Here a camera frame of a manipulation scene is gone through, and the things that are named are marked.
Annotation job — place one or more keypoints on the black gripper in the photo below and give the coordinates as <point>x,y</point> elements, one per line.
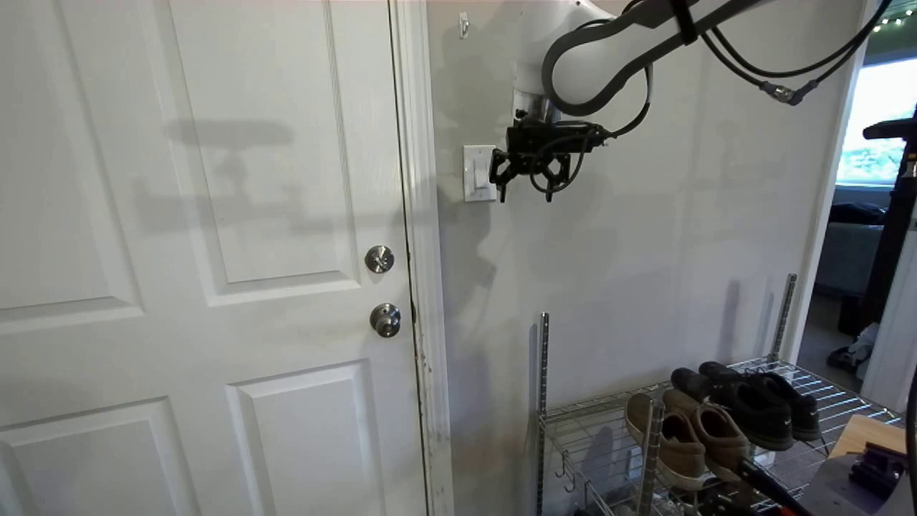
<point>537,137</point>

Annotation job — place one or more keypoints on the white rocker light switch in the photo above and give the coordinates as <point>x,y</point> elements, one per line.
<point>477,173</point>

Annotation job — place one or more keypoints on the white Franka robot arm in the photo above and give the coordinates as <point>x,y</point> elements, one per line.
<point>592,66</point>

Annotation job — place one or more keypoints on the silver deadbolt lock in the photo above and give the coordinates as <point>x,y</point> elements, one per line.
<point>380,259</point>

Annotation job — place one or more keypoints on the silver round door knob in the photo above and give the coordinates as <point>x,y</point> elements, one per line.
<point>385,318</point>

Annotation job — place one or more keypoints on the brown shoe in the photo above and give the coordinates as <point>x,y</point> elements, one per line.
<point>675,444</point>
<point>718,425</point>

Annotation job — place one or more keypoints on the black shoe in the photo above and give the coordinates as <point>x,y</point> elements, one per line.
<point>755,411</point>
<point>798,404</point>

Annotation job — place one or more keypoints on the dark blue sofa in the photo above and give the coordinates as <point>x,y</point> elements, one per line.
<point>848,248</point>

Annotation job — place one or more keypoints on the white panelled door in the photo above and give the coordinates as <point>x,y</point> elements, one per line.
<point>189,288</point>

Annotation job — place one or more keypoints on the black upright stand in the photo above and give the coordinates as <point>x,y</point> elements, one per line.
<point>891,229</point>

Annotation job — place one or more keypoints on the brown cardboard box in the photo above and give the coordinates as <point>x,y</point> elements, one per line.
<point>848,447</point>

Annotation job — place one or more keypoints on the dark purple small object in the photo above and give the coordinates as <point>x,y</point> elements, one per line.
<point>878,468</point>

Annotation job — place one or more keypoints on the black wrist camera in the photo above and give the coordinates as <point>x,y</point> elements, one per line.
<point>585,136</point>

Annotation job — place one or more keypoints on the white door frame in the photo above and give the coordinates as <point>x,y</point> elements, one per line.
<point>426,238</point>

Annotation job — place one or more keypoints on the small white wall hook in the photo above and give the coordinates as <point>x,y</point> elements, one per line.
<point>464,20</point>

